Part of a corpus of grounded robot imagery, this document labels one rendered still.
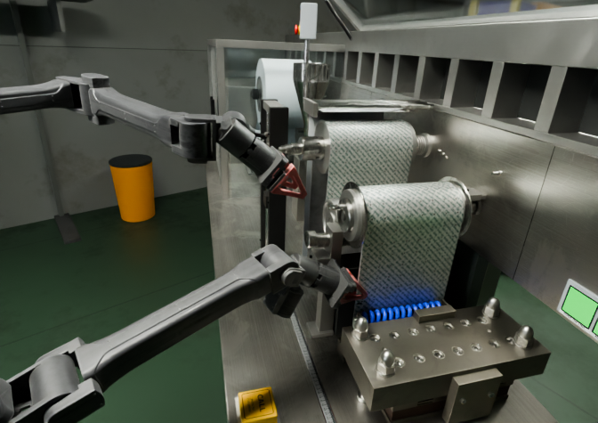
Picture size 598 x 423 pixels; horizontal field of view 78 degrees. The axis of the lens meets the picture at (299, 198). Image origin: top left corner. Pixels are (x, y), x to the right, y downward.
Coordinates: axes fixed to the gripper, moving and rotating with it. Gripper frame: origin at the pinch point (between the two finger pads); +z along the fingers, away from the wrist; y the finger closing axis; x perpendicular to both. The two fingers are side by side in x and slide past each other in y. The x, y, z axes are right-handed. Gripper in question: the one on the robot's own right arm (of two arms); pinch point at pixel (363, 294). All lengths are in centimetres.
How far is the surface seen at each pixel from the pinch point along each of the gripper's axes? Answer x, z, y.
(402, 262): 10.8, 3.7, 0.2
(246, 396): -26.9, -16.5, 8.0
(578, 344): -7, 209, -58
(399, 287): 5.0, 7.2, 0.3
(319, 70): 42, -13, -71
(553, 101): 53, 6, 6
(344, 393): -18.8, 3.0, 9.8
